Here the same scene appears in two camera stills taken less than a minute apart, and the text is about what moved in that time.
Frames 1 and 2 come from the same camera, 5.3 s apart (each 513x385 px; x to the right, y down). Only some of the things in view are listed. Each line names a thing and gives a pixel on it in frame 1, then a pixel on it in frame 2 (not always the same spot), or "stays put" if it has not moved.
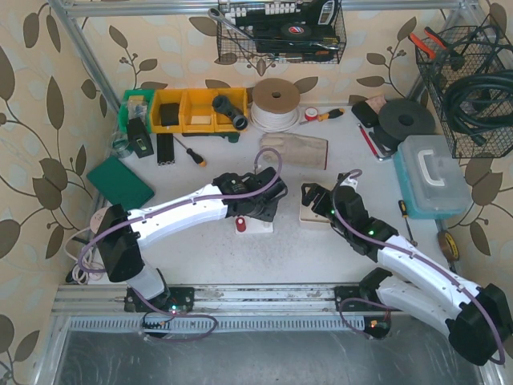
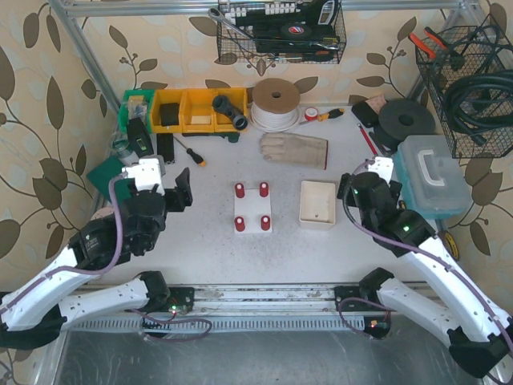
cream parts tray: (309, 218) stays put
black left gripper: (271, 199) → (175, 197)
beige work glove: (296, 150) stays put
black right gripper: (323, 199) → (345, 189)
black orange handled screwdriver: (196, 158) stays put
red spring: (241, 225) stays put
